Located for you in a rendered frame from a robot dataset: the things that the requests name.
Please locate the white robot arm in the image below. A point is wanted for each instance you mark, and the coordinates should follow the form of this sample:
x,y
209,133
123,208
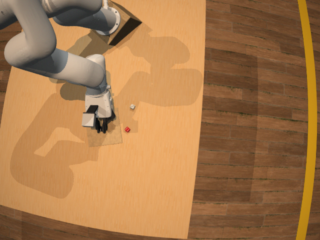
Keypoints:
x,y
34,49

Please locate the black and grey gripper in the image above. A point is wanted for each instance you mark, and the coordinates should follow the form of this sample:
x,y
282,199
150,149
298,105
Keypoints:
x,y
104,110

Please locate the brown mat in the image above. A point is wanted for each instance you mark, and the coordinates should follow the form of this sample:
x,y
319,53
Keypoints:
x,y
111,136

